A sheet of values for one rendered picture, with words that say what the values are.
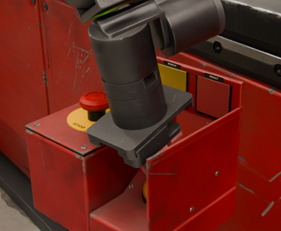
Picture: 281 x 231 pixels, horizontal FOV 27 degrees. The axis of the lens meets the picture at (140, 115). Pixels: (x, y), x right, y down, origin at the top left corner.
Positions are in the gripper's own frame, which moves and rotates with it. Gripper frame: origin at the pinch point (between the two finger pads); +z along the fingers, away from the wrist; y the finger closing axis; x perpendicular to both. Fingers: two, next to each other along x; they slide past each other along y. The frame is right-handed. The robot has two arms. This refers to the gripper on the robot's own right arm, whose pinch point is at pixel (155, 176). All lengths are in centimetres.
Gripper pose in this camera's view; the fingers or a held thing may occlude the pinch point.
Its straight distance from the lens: 65.0
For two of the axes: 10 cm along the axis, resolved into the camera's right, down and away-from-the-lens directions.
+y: 6.5, -5.5, 5.2
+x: -7.4, -2.8, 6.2
